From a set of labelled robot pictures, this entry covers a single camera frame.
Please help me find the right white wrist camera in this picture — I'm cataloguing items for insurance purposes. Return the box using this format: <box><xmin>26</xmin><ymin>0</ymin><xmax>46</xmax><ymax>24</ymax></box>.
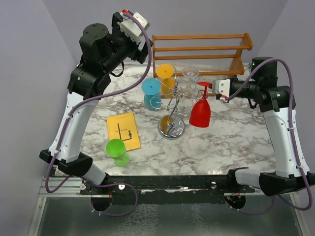
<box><xmin>212</xmin><ymin>79</ymin><xmax>231</xmax><ymax>103</ymax></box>

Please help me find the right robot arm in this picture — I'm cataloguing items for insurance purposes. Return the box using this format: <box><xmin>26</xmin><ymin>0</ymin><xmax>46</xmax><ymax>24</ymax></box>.
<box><xmin>226</xmin><ymin>57</ymin><xmax>315</xmax><ymax>196</ymax></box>

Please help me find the wooden slatted rack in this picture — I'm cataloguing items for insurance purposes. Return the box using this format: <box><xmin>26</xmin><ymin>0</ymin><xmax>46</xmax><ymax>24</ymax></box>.
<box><xmin>152</xmin><ymin>33</ymin><xmax>253</xmax><ymax>77</ymax></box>

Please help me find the yellow plastic wine glass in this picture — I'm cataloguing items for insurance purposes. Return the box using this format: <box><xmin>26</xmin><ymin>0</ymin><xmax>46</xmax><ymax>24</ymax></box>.
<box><xmin>157</xmin><ymin>63</ymin><xmax>175</xmax><ymax>98</ymax></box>

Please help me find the yellow book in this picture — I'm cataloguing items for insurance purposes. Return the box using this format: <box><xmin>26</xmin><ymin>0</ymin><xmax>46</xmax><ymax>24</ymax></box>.
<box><xmin>106</xmin><ymin>113</ymin><xmax>141</xmax><ymax>151</ymax></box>

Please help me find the green plastic wine glass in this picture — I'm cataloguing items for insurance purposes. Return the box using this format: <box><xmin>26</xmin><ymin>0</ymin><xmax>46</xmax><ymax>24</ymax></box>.
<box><xmin>106</xmin><ymin>139</ymin><xmax>129</xmax><ymax>167</ymax></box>

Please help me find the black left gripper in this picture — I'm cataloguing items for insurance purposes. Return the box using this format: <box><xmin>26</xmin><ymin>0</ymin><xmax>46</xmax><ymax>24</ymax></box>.
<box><xmin>102</xmin><ymin>13</ymin><xmax>152</xmax><ymax>73</ymax></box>

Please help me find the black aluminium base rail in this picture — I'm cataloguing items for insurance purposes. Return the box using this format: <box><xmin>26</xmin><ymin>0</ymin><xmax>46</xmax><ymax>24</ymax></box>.
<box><xmin>39</xmin><ymin>175</ymin><xmax>298</xmax><ymax>205</ymax></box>

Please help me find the blue plastic wine glass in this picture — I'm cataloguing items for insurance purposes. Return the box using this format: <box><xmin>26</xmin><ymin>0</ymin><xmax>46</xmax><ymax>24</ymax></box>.
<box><xmin>141</xmin><ymin>78</ymin><xmax>162</xmax><ymax>111</ymax></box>

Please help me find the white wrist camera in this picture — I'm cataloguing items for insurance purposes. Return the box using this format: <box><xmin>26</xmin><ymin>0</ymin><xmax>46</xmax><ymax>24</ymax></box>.
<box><xmin>212</xmin><ymin>79</ymin><xmax>231</xmax><ymax>103</ymax></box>
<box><xmin>120</xmin><ymin>9</ymin><xmax>150</xmax><ymax>44</ymax></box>

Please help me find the clear wine glass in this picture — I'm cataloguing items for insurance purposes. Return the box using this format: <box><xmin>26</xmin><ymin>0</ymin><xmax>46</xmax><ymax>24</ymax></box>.
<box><xmin>194</xmin><ymin>84</ymin><xmax>205</xmax><ymax>98</ymax></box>
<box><xmin>182</xmin><ymin>66</ymin><xmax>199</xmax><ymax>98</ymax></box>

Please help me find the red plastic wine glass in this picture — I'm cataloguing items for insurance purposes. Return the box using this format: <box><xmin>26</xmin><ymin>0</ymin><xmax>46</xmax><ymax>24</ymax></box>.
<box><xmin>189</xmin><ymin>82</ymin><xmax>212</xmax><ymax>128</ymax></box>

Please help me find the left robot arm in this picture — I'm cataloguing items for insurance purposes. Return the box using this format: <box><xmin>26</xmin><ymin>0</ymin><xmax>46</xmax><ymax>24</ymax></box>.
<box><xmin>39</xmin><ymin>9</ymin><xmax>153</xmax><ymax>194</ymax></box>

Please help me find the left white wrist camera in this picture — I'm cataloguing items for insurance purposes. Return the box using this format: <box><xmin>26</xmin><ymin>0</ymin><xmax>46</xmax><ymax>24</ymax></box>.
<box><xmin>120</xmin><ymin>9</ymin><xmax>150</xmax><ymax>44</ymax></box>

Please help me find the chrome wine glass rack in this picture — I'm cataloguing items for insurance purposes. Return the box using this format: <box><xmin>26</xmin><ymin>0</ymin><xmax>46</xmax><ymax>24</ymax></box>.
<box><xmin>150</xmin><ymin>70</ymin><xmax>209</xmax><ymax>141</ymax></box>

